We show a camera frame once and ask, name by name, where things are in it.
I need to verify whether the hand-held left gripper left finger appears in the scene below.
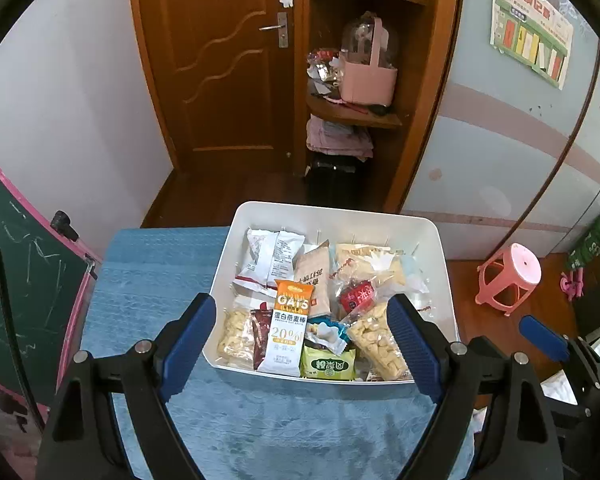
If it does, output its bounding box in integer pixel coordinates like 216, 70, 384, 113
35, 291, 218, 480

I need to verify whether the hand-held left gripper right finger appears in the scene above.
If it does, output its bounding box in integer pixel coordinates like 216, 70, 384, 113
386, 292, 566, 480

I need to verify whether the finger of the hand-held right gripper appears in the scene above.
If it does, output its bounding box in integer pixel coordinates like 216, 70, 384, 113
519, 315, 600, 386

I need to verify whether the large puffed rice cake packet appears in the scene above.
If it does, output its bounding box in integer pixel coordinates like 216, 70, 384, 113
347, 302, 413, 382

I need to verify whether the small yellow puff snack packet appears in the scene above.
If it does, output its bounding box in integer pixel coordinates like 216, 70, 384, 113
215, 306, 258, 368

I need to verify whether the brown white snack packet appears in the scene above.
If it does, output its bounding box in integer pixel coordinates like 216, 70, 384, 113
250, 302, 276, 371

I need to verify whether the white plastic storage box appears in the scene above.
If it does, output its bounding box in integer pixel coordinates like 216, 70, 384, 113
201, 201, 462, 386

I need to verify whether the clear red-strip dark snack packet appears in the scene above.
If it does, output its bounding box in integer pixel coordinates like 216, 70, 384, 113
330, 277, 383, 321

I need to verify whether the blue white snack packet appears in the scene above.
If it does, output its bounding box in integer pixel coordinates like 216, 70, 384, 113
305, 316, 356, 356

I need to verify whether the green snack packet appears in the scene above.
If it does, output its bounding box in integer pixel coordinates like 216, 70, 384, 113
300, 342, 357, 381

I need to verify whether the clear toast bread packet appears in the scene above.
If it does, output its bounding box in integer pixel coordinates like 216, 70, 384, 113
330, 242, 431, 311

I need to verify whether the white orange oat bar packet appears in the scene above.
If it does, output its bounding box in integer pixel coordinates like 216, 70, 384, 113
256, 279, 313, 378

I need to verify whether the red white biscuit packet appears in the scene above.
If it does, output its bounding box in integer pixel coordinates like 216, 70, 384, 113
232, 227, 308, 297

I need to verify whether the beige wafer packet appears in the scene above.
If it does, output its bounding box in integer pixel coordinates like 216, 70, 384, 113
292, 240, 331, 316

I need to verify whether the pink toy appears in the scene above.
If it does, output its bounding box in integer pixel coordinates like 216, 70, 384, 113
560, 270, 586, 301

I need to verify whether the pink plastic stool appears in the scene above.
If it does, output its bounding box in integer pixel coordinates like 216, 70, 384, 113
476, 242, 542, 317

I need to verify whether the green bag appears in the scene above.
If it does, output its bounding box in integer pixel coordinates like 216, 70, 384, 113
567, 210, 600, 273

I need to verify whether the pink framed green chalkboard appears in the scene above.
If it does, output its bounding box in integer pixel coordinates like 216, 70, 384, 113
0, 142, 103, 433

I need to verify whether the floral sliding wardrobe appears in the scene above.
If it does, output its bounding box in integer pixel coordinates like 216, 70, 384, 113
400, 0, 600, 261

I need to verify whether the black bag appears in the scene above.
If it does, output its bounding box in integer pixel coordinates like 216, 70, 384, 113
304, 152, 368, 201

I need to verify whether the folded pink cloth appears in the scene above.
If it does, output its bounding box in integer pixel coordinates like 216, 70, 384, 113
306, 115, 376, 161

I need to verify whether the brown wooden door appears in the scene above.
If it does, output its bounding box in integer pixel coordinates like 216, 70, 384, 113
127, 0, 311, 171

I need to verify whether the wooden corner shelf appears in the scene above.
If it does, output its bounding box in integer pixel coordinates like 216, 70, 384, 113
300, 0, 463, 213

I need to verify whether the shiny wrapped clutter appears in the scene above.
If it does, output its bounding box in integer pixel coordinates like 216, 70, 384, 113
307, 49, 343, 101

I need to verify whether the pink handled basket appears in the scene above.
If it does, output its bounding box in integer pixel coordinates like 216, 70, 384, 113
340, 16, 398, 106

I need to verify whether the colourful wall poster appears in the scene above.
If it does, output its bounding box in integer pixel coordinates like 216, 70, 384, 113
490, 0, 575, 91

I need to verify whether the metal door handle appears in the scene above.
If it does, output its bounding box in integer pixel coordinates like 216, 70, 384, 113
259, 11, 289, 49

